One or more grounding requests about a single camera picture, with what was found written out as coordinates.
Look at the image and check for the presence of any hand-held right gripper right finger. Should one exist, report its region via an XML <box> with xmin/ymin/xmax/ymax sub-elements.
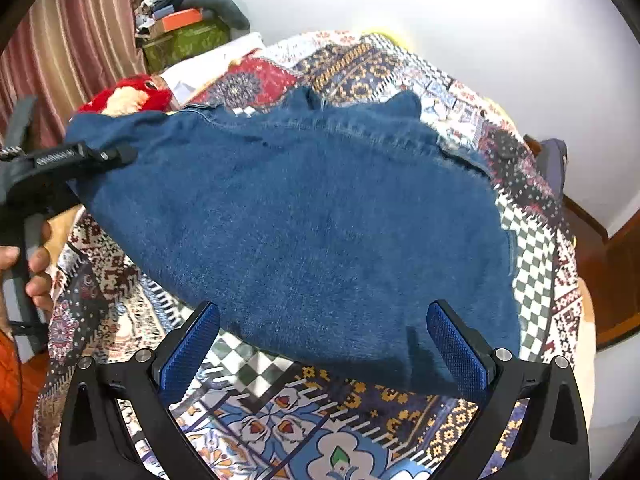
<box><xmin>425</xmin><ymin>299</ymin><xmax>592</xmax><ymax>480</ymax></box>

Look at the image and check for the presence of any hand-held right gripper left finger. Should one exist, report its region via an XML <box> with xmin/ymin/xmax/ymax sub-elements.
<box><xmin>57</xmin><ymin>301</ymin><xmax>222</xmax><ymax>480</ymax></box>

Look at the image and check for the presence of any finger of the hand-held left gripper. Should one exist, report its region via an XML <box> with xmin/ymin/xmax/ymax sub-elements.
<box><xmin>30</xmin><ymin>142</ymin><xmax>138</xmax><ymax>179</ymax></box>

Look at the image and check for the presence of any blue denim jacket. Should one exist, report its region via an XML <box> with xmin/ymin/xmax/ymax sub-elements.
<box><xmin>65</xmin><ymin>85</ymin><xmax>523</xmax><ymax>396</ymax></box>

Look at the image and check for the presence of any person's left hand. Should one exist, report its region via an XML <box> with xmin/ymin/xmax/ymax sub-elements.
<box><xmin>0</xmin><ymin>221</ymin><xmax>55</xmax><ymax>313</ymax></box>

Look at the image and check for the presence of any red printed fleece blanket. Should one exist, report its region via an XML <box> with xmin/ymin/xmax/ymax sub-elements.
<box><xmin>76</xmin><ymin>74</ymin><xmax>174</xmax><ymax>117</ymax></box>

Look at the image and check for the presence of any striped curtain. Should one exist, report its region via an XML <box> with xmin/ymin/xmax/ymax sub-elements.
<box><xmin>0</xmin><ymin>0</ymin><xmax>151</xmax><ymax>136</ymax></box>

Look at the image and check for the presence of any cream blanket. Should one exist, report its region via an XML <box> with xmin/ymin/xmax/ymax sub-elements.
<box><xmin>575</xmin><ymin>280</ymin><xmax>599</xmax><ymax>411</ymax></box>

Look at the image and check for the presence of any green box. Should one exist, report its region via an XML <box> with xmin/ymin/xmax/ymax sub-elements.
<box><xmin>141</xmin><ymin>20</ymin><xmax>232</xmax><ymax>74</ymax></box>

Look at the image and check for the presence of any patterned patchwork bedsheet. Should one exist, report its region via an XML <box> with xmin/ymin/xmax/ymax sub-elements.
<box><xmin>32</xmin><ymin>30</ymin><xmax>586</xmax><ymax>480</ymax></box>

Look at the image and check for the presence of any white cloth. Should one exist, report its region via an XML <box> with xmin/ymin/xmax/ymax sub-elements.
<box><xmin>160</xmin><ymin>32</ymin><xmax>267</xmax><ymax>102</ymax></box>

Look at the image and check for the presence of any orange box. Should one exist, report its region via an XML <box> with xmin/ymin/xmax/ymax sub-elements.
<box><xmin>161</xmin><ymin>7</ymin><xmax>205</xmax><ymax>34</ymax></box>

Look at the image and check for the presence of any orange garment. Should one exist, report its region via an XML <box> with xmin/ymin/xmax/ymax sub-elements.
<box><xmin>0</xmin><ymin>330</ymin><xmax>51</xmax><ymax>453</ymax></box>

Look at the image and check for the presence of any grey bag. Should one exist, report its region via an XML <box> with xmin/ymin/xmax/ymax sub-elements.
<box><xmin>542</xmin><ymin>139</ymin><xmax>569</xmax><ymax>196</ymax></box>

